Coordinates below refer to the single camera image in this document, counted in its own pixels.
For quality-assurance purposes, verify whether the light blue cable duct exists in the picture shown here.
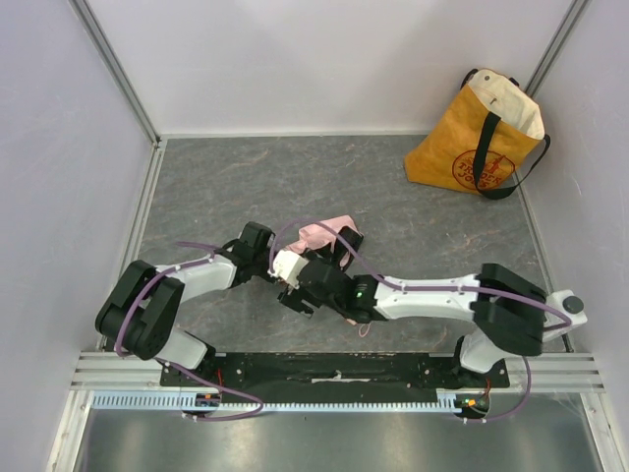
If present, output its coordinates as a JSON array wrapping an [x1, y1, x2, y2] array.
[[91, 390, 462, 414]]

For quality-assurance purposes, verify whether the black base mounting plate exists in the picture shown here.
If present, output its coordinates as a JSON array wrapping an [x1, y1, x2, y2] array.
[[159, 351, 507, 405]]

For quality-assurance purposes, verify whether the yellow Trader Joe's tote bag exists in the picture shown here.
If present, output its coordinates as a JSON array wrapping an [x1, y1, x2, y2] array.
[[404, 69, 551, 201]]

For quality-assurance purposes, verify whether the aluminium rail frame front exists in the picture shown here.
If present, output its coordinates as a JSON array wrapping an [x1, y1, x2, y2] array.
[[71, 352, 604, 393]]

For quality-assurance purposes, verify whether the white box with grey knob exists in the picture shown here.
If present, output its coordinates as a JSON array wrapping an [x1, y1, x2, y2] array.
[[543, 290, 588, 343]]

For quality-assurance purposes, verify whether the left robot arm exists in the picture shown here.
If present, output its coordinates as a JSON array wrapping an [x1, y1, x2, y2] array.
[[95, 222, 274, 370]]

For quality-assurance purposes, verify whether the pink folding umbrella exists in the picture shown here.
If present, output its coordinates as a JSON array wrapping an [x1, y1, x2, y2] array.
[[281, 215, 374, 336]]

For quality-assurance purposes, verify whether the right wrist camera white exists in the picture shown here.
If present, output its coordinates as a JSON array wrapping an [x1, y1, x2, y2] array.
[[269, 250, 309, 289]]

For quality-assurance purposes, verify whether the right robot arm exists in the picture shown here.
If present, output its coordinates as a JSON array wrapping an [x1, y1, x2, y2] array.
[[272, 252, 545, 374]]

